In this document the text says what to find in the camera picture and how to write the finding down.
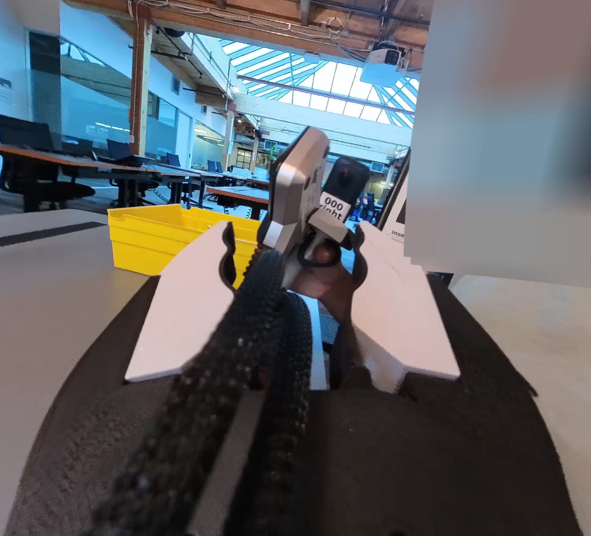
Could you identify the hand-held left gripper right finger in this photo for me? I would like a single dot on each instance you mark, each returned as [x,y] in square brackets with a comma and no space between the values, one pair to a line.
[401,314]

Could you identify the person's right hand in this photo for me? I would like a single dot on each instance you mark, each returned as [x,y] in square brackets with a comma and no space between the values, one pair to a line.
[330,284]

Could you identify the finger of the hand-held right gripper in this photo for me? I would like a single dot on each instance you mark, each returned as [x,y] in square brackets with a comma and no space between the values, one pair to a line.
[330,224]

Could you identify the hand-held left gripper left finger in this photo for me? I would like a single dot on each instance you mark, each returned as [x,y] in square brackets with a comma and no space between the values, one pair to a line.
[180,314]

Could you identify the framed white paper sign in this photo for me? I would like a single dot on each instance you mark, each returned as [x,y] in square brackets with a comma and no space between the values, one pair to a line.
[398,217]

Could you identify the black office chair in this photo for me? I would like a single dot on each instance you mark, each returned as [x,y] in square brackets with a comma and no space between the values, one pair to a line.
[27,134]

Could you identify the white ceiling projector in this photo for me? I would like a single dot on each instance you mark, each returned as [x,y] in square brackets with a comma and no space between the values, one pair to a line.
[381,65]

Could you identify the long wooden office desk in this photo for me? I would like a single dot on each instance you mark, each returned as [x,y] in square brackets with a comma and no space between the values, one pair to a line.
[240,192]
[55,156]

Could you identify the yellow plastic bin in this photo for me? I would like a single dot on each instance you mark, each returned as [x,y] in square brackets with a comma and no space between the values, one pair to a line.
[152,245]

